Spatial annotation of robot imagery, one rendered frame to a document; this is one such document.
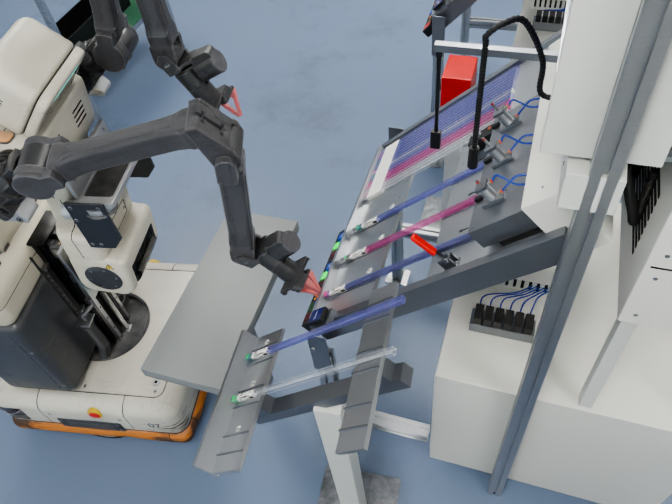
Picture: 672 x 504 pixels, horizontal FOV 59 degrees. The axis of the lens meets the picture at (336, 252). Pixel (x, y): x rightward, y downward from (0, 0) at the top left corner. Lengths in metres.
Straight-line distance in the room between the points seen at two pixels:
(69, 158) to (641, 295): 1.06
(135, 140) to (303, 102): 2.27
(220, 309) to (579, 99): 1.19
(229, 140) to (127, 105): 2.59
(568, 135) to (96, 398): 1.68
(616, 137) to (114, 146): 0.83
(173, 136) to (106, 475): 1.47
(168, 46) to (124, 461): 1.43
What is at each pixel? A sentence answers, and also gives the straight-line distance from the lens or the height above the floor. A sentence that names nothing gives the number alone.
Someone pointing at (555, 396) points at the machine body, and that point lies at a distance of 1.55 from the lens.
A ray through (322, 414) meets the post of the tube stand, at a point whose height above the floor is 0.80.
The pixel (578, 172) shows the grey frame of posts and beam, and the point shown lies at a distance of 0.90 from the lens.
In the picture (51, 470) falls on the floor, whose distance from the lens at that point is 2.42.
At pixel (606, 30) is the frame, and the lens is 0.79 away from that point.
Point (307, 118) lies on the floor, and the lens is 3.25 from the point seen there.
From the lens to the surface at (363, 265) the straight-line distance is 1.50.
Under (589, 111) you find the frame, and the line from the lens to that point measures 0.86.
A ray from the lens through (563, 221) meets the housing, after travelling 1.05.
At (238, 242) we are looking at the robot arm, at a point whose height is 0.95.
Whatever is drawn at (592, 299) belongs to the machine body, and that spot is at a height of 0.62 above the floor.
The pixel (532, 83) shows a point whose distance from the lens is 1.53.
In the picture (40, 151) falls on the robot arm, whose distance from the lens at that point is 1.30.
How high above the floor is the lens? 1.98
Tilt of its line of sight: 51 degrees down
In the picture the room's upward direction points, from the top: 9 degrees counter-clockwise
